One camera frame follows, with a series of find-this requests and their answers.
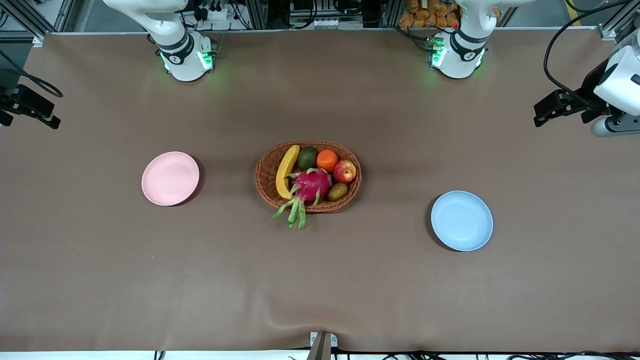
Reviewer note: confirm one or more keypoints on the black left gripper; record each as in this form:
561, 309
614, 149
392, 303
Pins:
589, 88

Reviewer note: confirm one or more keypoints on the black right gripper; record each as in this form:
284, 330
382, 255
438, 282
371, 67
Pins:
9, 100

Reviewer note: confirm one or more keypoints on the red apple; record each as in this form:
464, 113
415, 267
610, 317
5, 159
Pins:
344, 171

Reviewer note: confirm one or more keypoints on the yellow banana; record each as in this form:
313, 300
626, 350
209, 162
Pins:
286, 172

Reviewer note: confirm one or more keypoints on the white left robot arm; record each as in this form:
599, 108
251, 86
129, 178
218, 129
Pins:
460, 60

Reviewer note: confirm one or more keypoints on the blue round plate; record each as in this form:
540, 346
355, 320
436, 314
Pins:
462, 221

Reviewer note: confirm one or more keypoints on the pink round plate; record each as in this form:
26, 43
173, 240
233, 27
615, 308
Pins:
170, 178

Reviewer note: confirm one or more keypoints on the orange packaged snacks pile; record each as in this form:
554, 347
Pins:
425, 15

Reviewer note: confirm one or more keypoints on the white power strip with plugs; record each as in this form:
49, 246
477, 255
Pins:
220, 14

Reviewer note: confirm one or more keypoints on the brown kiwi fruit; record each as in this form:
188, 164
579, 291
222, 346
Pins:
337, 192

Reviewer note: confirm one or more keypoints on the orange fruit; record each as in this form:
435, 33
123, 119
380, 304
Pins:
327, 161

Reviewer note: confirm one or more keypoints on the brown wicker basket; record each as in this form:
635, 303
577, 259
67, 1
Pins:
266, 175

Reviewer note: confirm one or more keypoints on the green avocado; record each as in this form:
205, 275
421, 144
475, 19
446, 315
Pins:
307, 158

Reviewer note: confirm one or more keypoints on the pink dragon fruit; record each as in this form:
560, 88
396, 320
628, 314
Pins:
311, 185

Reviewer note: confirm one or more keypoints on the brown table cloth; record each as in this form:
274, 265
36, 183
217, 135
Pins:
350, 280

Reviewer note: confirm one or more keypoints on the aluminium frame profile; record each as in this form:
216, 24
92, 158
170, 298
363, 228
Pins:
30, 17
617, 20

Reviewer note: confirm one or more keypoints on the grey metal camera bracket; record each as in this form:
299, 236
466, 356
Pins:
322, 347

